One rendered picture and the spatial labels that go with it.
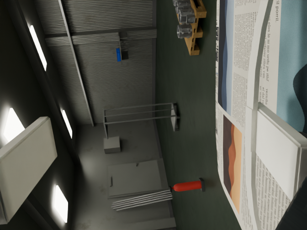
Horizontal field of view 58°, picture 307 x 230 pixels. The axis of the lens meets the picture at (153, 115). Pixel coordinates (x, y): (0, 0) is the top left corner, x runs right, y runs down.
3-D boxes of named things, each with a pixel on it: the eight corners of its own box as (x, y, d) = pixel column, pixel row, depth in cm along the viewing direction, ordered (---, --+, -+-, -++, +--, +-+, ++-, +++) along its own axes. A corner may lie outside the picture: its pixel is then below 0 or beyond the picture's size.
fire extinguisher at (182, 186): (206, 188, 463) (171, 192, 457) (203, 194, 483) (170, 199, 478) (202, 174, 479) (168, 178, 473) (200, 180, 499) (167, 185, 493)
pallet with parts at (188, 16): (207, 7, 359) (182, 9, 356) (199, 56, 419) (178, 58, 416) (187, -30, 431) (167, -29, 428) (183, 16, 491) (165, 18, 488)
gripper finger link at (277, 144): (299, 145, 12) (317, 144, 11) (249, 101, 18) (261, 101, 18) (293, 206, 12) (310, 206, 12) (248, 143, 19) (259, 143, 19)
